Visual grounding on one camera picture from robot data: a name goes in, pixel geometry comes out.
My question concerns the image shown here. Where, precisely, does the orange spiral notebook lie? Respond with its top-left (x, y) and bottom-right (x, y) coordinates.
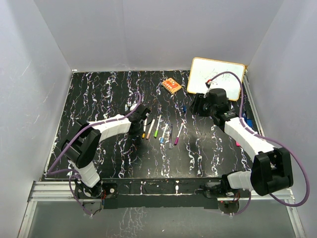
top-left (162, 78), bottom-right (182, 94)

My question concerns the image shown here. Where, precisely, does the dark purple thin pen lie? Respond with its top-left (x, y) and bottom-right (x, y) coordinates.
top-left (169, 123), bottom-right (173, 149)

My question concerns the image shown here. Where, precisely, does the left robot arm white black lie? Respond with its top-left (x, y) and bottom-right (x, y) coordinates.
top-left (57, 104), bottom-right (151, 198)

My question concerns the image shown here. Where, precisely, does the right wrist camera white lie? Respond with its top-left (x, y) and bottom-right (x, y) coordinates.
top-left (205, 79), bottom-right (218, 89)

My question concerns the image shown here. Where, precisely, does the orange cap marker pen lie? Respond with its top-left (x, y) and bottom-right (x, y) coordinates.
top-left (142, 118), bottom-right (148, 139)

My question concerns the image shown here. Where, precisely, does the magenta cap marker pen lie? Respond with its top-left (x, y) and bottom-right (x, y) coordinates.
top-left (174, 123), bottom-right (184, 145)

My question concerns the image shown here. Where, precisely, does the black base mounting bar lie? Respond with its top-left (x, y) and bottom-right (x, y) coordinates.
top-left (74, 177), bottom-right (251, 211)

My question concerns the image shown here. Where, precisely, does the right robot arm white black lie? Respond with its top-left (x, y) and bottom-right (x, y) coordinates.
top-left (190, 88), bottom-right (293, 197)

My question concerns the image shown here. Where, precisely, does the white board yellow frame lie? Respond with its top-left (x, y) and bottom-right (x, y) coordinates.
top-left (187, 57), bottom-right (246, 101)

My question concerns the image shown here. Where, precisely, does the blue eraser tool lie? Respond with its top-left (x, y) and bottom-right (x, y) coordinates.
top-left (242, 111), bottom-right (253, 128)

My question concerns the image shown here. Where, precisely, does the lime cap marker pen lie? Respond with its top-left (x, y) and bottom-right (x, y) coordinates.
top-left (154, 115), bottom-right (162, 138)

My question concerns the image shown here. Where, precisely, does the light blue cap marker pen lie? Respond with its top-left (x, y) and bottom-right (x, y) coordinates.
top-left (160, 123), bottom-right (168, 144)

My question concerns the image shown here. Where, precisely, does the peach cap marker pen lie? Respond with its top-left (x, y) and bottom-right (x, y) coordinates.
top-left (146, 119), bottom-right (155, 140)

